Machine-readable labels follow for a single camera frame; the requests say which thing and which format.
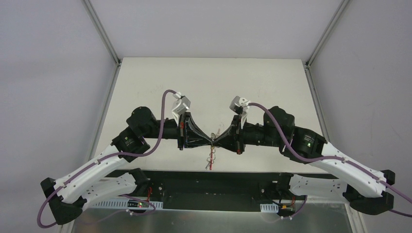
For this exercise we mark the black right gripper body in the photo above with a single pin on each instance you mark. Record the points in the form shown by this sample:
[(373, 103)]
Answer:
[(239, 135)]

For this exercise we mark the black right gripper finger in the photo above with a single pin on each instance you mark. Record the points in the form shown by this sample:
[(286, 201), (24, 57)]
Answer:
[(228, 146), (228, 137)]

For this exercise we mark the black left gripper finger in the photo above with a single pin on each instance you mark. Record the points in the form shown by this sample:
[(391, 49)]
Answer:
[(195, 134), (194, 142)]

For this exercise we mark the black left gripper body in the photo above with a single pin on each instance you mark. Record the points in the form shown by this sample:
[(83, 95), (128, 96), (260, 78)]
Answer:
[(182, 131)]

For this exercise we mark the silver key organiser plate with rings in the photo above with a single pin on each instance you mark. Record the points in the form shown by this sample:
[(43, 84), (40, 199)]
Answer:
[(211, 158)]

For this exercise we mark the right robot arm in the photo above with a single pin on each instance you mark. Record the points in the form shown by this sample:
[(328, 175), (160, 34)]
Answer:
[(363, 188)]

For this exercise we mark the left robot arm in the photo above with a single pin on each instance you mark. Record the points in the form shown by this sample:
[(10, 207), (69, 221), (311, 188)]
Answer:
[(72, 194)]

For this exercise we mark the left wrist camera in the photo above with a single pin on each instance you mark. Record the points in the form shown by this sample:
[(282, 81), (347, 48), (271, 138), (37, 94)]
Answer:
[(181, 105)]

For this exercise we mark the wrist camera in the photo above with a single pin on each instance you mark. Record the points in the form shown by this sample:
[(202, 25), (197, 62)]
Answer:
[(240, 106), (181, 105)]

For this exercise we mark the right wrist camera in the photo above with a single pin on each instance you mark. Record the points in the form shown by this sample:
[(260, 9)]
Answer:
[(240, 106)]

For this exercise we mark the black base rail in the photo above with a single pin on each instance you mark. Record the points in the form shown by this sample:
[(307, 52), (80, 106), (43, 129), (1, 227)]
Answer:
[(216, 191)]

